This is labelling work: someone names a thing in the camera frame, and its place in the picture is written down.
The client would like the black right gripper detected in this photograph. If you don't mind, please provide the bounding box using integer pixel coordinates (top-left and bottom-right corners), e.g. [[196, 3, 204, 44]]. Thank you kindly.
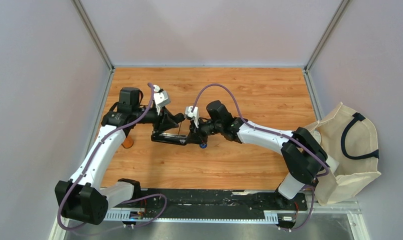
[[185, 116, 223, 146]]

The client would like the black stapler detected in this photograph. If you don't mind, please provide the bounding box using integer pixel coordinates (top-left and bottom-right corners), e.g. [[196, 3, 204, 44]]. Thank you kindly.
[[151, 123, 187, 146]]

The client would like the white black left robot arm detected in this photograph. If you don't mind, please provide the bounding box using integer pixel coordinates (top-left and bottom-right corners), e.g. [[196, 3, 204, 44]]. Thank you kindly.
[[54, 83, 184, 231]]

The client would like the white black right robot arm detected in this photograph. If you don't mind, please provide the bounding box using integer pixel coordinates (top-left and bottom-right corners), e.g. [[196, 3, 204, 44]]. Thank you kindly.
[[184, 100, 339, 210]]

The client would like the orange round object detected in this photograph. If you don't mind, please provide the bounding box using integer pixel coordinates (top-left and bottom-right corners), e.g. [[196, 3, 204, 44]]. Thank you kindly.
[[121, 135, 134, 149]]

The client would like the beige tote bag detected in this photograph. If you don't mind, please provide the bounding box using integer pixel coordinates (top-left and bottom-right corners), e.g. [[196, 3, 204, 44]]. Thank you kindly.
[[305, 103, 381, 206]]

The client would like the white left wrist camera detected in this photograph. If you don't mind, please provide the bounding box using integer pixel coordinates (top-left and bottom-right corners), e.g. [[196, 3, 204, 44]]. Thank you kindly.
[[153, 85, 171, 116]]

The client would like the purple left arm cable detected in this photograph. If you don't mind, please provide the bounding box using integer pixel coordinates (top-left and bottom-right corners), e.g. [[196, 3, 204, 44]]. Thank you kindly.
[[56, 82, 168, 232]]

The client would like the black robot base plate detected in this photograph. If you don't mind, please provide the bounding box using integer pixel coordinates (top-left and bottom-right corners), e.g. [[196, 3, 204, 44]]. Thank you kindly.
[[104, 188, 309, 224]]

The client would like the aluminium frame rail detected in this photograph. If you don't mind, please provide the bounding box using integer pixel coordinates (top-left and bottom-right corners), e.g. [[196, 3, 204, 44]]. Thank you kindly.
[[55, 198, 363, 224]]

